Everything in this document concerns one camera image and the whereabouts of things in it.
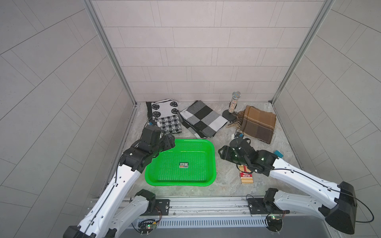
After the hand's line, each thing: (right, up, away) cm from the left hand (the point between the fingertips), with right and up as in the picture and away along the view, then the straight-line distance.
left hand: (173, 137), depth 73 cm
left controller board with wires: (-11, -38, -9) cm, 40 cm away
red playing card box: (+39, -22, +6) cm, 45 cm away
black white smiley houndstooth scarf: (-11, +13, +32) cm, 36 cm away
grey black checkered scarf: (+15, +7, +31) cm, 35 cm away
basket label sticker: (+4, -18, +11) cm, 21 cm away
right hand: (+24, -9, +2) cm, 26 cm away
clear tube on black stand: (+37, +11, +34) cm, 51 cm away
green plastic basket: (+9, -17, +13) cm, 23 cm away
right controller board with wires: (+48, -39, -5) cm, 62 cm away
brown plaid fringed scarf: (+53, +5, +29) cm, 60 cm away
